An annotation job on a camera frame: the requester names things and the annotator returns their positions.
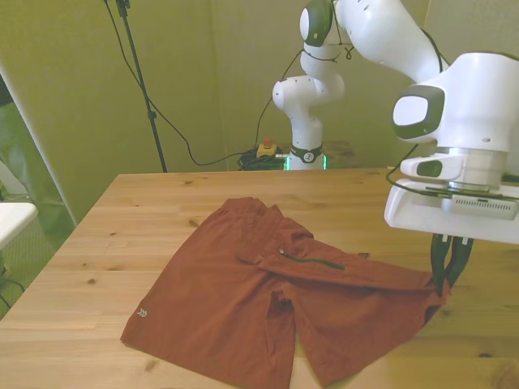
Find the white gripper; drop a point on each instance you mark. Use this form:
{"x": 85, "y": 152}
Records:
{"x": 413, "y": 210}

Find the rust red shorts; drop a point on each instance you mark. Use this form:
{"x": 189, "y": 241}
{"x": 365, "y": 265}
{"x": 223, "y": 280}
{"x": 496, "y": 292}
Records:
{"x": 227, "y": 308}

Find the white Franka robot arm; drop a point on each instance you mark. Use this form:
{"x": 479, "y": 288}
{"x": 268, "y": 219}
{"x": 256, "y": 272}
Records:
{"x": 385, "y": 32}

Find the yellow emergency stop button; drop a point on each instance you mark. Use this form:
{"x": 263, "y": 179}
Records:
{"x": 267, "y": 149}

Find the black tripod stand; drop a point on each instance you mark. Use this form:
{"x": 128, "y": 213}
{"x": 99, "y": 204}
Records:
{"x": 140, "y": 77}

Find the white panel board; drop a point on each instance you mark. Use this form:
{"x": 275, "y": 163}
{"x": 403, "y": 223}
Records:
{"x": 44, "y": 162}

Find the white tray edge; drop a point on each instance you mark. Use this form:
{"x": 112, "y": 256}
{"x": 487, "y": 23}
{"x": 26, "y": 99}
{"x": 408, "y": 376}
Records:
{"x": 14, "y": 216}

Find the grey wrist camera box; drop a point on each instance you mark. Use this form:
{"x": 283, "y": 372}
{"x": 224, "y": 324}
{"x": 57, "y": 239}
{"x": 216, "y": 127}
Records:
{"x": 482, "y": 207}

